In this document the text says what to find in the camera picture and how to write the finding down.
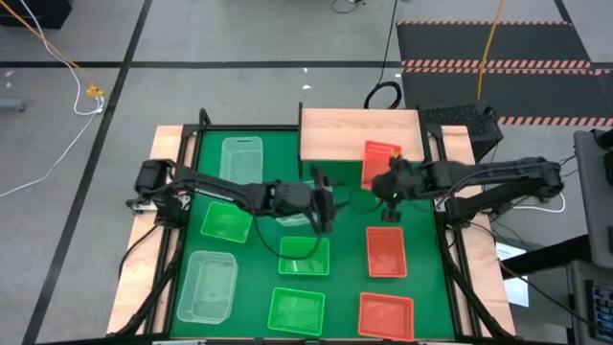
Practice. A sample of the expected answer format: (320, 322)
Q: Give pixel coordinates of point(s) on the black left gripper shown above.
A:
(297, 199)

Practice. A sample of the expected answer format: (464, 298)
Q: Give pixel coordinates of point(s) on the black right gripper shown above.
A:
(400, 182)

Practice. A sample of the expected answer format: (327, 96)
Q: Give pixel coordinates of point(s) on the red slatted plastic basket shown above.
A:
(386, 252)
(386, 317)
(376, 158)

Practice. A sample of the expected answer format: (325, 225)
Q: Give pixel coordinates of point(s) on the green slatted plastic basket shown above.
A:
(304, 256)
(296, 311)
(226, 222)

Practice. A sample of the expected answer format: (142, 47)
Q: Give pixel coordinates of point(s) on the clear plastic basket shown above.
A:
(241, 160)
(207, 287)

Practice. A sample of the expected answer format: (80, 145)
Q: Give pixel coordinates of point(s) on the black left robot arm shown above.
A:
(215, 188)

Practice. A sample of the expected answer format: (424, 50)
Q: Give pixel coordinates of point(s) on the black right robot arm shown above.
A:
(503, 172)

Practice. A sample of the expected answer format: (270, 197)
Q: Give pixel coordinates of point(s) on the wooden shelf with black legs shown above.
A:
(345, 134)

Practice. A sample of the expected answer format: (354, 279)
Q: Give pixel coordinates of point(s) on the green table mat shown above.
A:
(345, 282)

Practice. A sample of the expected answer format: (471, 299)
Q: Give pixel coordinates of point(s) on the white paper sheet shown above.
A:
(517, 292)

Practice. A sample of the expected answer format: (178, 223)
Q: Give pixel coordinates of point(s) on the black support beam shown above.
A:
(551, 254)

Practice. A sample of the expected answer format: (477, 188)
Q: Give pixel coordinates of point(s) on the black hazard-striped floor mat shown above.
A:
(527, 43)

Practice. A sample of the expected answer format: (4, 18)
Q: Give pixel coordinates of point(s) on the grey equipment cart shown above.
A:
(594, 215)

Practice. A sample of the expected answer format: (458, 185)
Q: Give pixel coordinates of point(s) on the black control panel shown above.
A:
(601, 311)

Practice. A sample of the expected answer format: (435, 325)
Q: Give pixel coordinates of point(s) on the grey floor object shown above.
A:
(12, 105)

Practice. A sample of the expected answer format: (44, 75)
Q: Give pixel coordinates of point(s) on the black floor box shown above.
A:
(33, 12)

